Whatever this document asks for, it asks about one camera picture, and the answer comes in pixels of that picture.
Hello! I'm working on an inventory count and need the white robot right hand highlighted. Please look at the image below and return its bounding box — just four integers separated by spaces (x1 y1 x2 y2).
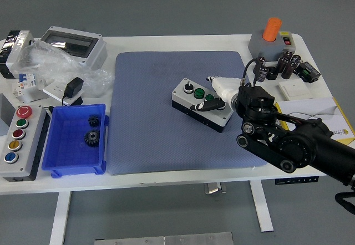
190 74 241 113

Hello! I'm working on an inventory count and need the grey four-button control box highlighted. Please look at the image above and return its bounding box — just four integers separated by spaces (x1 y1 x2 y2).
171 78 235 134

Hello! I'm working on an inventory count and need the grey five-button control box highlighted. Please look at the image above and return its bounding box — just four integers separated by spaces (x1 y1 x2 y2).
0 105 52 182

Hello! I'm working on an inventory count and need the orange cylinder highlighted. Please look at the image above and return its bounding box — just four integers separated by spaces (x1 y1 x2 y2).
262 17 283 43

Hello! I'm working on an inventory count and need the yellow and white box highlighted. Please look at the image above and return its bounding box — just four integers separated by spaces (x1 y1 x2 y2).
274 96 355 142

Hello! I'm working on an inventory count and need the blue-grey mat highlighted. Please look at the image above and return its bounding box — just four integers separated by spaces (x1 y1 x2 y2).
106 50 270 176

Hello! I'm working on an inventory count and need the black table control panel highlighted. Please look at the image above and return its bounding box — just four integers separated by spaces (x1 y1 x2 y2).
275 176 319 185

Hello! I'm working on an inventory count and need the white table leg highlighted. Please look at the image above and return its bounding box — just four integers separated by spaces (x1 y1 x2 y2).
49 191 72 245
248 180 275 232

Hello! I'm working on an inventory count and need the grey distribution box clear lid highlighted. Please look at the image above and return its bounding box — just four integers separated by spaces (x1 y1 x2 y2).
39 25 108 71

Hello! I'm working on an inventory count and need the large black gear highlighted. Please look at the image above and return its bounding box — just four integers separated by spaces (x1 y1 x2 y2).
84 129 101 148

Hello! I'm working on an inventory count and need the black power adapter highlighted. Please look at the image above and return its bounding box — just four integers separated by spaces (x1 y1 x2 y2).
61 76 84 106

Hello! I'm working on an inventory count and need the grey metal plate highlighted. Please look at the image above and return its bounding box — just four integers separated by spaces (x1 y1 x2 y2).
94 231 234 245

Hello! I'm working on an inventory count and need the blue plastic bin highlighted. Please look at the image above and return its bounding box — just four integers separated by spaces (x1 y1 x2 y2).
41 103 109 178

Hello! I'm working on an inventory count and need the white power socket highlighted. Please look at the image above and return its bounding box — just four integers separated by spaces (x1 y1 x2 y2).
43 80 80 104

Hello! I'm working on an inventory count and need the clear plastic bag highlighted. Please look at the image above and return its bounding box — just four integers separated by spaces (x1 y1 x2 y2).
18 39 115 99

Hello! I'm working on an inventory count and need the white blue circuit breaker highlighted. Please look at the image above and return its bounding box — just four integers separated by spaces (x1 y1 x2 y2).
11 72 48 104

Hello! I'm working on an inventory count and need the white and black device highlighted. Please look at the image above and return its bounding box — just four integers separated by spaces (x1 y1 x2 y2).
0 30 34 79

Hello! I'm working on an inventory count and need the grey metal block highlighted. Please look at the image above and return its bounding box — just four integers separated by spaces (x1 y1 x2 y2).
0 93 16 137

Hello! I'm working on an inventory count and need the black ring coil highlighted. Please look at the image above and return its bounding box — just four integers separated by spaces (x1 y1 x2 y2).
266 66 280 80

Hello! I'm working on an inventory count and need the grey switch box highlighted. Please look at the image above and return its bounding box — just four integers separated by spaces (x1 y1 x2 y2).
247 30 297 62

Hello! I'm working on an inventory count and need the white wall switch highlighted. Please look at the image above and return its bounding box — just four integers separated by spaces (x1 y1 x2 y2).
278 80 313 101

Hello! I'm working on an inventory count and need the metal bracket under table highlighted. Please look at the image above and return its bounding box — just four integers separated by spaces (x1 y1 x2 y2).
204 182 227 195

